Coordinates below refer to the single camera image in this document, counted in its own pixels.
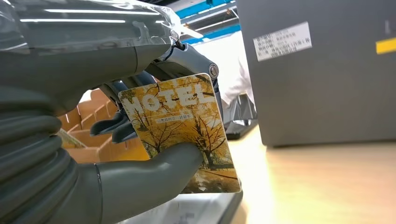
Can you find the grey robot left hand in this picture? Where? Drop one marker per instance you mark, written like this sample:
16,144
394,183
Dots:
77,71

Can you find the yellow hotel key card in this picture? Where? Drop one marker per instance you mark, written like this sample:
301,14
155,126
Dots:
179,123

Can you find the person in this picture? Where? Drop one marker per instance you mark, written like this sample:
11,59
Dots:
229,68

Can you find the yellow cardboard divider box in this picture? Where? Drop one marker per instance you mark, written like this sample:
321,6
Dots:
92,114

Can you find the grey Lenovo laptop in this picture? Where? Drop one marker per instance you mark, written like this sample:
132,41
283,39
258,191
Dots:
325,92

